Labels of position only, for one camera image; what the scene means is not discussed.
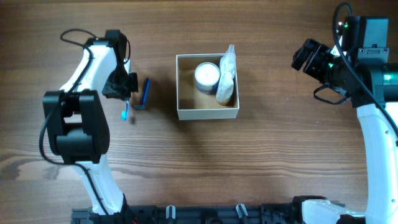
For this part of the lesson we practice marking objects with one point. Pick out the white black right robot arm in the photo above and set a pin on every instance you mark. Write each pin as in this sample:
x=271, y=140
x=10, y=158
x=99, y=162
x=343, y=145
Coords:
x=357, y=68

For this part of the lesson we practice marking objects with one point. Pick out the white cream tube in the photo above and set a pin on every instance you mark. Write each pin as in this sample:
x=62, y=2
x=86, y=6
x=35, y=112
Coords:
x=226, y=83

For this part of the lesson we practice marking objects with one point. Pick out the blue disposable razor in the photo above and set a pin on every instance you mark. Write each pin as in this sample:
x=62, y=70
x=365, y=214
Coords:
x=144, y=97

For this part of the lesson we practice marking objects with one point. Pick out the white cardboard box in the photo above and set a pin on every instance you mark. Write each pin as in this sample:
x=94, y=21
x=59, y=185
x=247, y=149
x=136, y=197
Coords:
x=193, y=104

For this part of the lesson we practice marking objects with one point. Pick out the dark blue spray bottle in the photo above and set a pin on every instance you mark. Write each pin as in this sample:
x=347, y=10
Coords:
x=230, y=54

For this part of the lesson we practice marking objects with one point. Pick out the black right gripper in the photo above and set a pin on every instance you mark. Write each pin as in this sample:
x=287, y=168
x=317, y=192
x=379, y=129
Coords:
x=319, y=52

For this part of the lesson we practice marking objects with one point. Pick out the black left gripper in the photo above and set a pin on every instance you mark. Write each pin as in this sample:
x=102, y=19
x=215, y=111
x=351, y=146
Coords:
x=125, y=94

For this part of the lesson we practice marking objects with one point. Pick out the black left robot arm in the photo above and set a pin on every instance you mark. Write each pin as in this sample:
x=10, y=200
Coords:
x=77, y=128

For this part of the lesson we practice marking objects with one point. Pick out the blue white toothbrush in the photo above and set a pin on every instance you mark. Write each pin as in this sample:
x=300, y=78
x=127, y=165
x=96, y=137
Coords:
x=125, y=113

